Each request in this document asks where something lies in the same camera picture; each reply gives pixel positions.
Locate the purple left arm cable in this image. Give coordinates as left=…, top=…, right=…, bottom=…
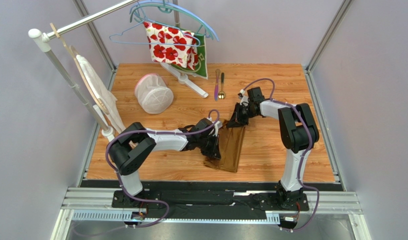
left=105, top=109, right=221, bottom=229

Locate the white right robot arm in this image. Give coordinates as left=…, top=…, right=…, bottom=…
left=227, top=87, right=320, bottom=210

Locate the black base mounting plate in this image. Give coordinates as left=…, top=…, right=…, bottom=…
left=111, top=181, right=310, bottom=220

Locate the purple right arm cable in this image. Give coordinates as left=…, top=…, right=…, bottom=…
left=240, top=78, right=321, bottom=233

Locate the wooden hanger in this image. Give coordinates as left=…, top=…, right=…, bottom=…
left=50, top=23, right=104, bottom=113

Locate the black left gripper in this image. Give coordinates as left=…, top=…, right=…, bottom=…
left=197, top=133, right=222, bottom=160

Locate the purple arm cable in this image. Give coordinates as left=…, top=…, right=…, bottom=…
left=105, top=109, right=221, bottom=229
left=240, top=78, right=321, bottom=233

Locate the light blue wire hanger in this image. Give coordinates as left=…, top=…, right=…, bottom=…
left=108, top=19, right=202, bottom=48

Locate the red floral cloth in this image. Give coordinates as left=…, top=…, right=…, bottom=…
left=143, top=21, right=198, bottom=70

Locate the brown cloth napkin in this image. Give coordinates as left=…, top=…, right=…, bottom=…
left=203, top=119, right=246, bottom=173

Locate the green patterned cloth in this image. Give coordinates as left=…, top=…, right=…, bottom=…
left=169, top=34, right=208, bottom=79

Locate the blue plastic hanger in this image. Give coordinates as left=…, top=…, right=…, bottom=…
left=132, top=0, right=221, bottom=42

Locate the white mesh laundry basket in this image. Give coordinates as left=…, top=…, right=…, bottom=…
left=134, top=73, right=174, bottom=115

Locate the teal plastic hanger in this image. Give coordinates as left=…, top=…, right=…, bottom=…
left=129, top=0, right=212, bottom=38

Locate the gold spoon black handle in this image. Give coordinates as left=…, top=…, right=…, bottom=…
left=218, top=72, right=226, bottom=100

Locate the aluminium frame rail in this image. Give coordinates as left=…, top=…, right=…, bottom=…
left=62, top=187, right=363, bottom=224

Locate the white mesh garment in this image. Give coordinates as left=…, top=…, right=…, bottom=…
left=76, top=54, right=126, bottom=133

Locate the purple handled knife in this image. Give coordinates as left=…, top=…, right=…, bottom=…
left=213, top=68, right=221, bottom=102

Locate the white clothes rack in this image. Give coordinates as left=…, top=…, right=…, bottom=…
left=28, top=0, right=219, bottom=141

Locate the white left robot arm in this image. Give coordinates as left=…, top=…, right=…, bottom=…
left=105, top=117, right=223, bottom=202

